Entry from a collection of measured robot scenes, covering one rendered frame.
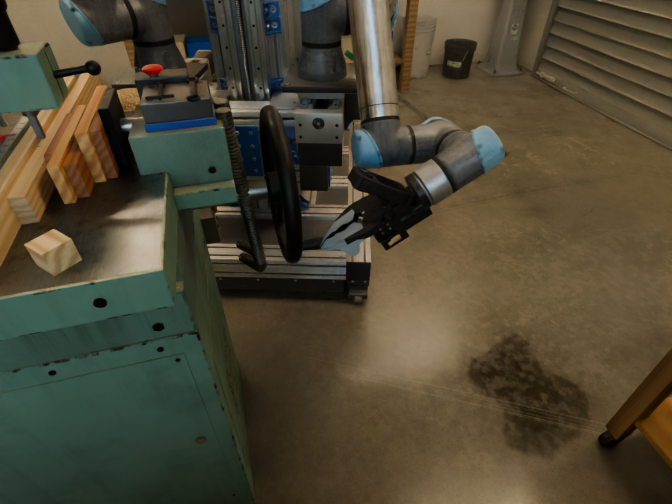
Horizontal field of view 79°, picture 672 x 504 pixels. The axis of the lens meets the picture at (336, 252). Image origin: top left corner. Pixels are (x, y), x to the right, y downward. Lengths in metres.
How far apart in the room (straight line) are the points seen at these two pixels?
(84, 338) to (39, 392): 0.13
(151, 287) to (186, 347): 0.21
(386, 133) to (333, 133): 0.44
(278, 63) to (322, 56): 0.27
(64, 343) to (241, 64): 1.05
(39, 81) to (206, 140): 0.21
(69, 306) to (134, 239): 0.10
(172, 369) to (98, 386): 0.11
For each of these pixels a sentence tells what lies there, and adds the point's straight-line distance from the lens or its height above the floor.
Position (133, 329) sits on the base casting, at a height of 0.74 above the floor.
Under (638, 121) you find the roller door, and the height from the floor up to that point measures 0.06.
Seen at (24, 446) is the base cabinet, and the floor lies 0.53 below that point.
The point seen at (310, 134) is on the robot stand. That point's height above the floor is 0.71.
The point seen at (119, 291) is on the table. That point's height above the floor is 0.88.
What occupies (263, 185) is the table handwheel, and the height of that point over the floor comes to 0.82.
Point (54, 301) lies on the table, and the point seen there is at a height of 0.88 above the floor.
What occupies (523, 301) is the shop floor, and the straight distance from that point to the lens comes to 1.82.
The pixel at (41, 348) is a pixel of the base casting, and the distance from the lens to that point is 0.71.
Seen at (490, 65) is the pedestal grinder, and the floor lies 0.06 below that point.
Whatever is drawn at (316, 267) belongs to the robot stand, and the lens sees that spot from 1.51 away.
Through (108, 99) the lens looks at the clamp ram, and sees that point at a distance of 0.72.
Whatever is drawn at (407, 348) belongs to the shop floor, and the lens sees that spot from 1.53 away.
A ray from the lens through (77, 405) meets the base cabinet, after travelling 0.81.
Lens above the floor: 1.21
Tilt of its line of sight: 40 degrees down
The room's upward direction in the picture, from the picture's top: straight up
